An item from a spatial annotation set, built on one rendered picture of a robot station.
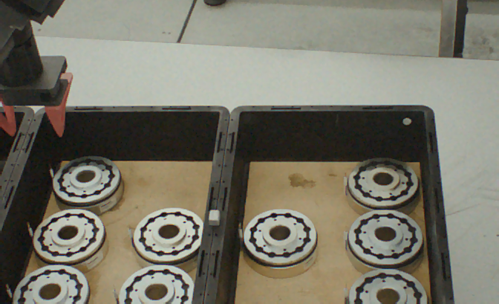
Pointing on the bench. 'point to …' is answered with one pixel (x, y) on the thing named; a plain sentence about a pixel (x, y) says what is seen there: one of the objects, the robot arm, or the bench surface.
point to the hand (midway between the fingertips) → (36, 128)
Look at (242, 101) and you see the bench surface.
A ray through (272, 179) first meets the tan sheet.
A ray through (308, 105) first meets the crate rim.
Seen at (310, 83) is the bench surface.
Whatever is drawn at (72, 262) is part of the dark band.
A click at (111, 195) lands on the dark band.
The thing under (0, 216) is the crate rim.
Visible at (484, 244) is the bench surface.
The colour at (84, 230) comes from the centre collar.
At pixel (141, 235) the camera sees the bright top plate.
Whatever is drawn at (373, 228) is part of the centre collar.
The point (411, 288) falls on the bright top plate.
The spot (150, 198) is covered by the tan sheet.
